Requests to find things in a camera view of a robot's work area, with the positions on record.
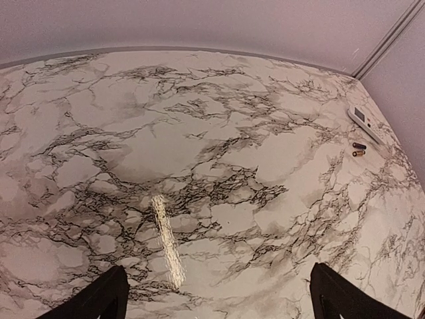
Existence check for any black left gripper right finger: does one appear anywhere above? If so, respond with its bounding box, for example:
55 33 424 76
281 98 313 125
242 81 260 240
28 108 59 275
309 263 407 319

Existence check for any right rear aluminium frame post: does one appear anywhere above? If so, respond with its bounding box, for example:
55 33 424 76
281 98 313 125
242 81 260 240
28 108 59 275
351 0 424 80

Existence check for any white remote control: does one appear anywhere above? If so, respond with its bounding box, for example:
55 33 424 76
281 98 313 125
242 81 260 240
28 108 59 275
347 106 384 144

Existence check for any gold AAA battery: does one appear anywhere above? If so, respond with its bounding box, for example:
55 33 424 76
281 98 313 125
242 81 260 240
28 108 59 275
353 150 366 157

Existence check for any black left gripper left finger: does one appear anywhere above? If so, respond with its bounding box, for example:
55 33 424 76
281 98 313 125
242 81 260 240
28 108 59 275
40 266 129 319

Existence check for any purple AAA battery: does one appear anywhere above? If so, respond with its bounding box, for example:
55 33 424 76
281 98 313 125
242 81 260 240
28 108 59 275
353 142 367 150

